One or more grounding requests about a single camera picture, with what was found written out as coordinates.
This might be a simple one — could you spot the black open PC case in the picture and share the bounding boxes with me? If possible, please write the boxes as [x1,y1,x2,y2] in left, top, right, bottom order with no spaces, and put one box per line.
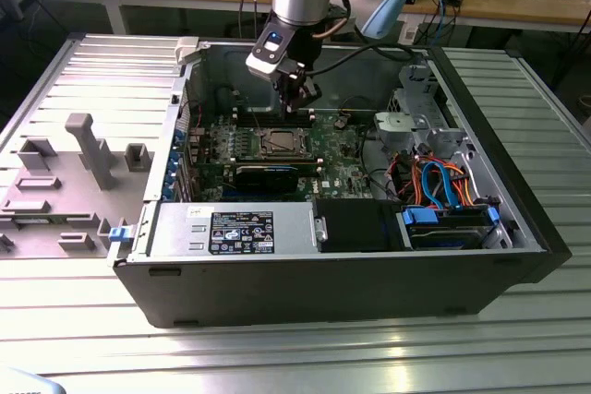
[106,36,573,329]

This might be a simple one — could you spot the green motherboard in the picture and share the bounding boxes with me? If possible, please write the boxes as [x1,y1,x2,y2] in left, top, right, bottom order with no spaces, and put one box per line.
[184,105,396,205]

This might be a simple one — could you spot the black fan cable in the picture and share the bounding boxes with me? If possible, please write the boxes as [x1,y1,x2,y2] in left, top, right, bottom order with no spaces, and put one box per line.
[215,83,247,114]

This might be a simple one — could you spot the blue data wire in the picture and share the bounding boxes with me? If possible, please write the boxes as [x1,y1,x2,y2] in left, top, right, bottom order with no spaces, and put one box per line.
[420,159,445,209]
[433,161,464,210]

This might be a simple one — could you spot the thin red wire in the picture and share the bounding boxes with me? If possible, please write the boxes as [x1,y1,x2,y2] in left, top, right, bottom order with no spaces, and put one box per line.
[181,101,205,131]

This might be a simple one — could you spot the blue case latch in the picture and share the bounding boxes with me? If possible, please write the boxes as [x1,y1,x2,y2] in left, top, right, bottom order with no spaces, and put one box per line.
[109,224,134,244]

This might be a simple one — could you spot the orange red power wires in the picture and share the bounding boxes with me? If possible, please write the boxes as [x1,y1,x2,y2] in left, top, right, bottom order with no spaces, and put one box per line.
[405,161,471,209]

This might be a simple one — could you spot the white label card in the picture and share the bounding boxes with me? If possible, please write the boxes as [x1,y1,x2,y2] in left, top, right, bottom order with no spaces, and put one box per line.
[399,15,419,45]

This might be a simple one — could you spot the grey case release latch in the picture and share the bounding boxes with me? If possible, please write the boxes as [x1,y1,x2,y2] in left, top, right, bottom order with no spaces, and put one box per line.
[175,36,208,66]

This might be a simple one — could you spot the CPU with silver lid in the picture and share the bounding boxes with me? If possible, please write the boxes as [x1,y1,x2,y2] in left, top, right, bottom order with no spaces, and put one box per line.
[270,131,299,153]

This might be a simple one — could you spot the silver power supply unit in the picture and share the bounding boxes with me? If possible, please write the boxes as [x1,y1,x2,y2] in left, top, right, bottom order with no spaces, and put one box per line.
[148,201,320,260]

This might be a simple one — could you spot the silver metal drive cage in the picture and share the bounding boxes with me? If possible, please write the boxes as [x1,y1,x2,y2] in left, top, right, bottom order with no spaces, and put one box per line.
[371,64,468,162]

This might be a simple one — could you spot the thin black looped cable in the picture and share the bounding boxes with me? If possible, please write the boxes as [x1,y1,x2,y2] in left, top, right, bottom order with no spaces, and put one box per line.
[339,96,378,116]

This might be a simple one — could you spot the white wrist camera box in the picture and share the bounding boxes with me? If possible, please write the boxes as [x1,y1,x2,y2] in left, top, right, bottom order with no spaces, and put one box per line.
[246,29,299,78]

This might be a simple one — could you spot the white rounded object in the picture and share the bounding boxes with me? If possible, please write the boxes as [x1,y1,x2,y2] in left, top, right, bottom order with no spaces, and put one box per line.
[0,365,64,394]

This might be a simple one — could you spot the red data wire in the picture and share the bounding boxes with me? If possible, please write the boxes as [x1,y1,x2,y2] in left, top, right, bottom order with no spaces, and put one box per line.
[389,153,421,199]

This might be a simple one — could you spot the black camera cable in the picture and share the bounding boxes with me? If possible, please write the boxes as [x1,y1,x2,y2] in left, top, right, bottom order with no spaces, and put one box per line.
[302,41,428,77]

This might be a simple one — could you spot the blue network cable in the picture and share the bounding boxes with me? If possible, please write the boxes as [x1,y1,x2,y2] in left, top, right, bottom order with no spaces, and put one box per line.
[435,0,464,45]

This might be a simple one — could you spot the hard disk in blue carrier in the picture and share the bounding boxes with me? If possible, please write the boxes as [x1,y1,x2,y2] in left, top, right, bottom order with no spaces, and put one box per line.
[395,203,503,251]

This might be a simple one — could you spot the grey parts rack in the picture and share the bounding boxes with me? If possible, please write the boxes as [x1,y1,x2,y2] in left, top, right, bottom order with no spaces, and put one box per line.
[0,112,156,262]

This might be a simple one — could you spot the metal socket cover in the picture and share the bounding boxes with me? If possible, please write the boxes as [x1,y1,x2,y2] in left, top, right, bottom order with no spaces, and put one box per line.
[259,127,309,159]

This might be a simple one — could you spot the thin metal locking lever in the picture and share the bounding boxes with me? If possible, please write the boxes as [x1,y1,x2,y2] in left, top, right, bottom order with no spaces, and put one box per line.
[246,96,268,133]

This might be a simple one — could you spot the black RAM slot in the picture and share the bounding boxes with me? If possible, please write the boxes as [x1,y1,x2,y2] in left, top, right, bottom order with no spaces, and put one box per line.
[234,117,316,125]
[234,113,316,120]
[234,122,316,129]
[234,108,316,115]

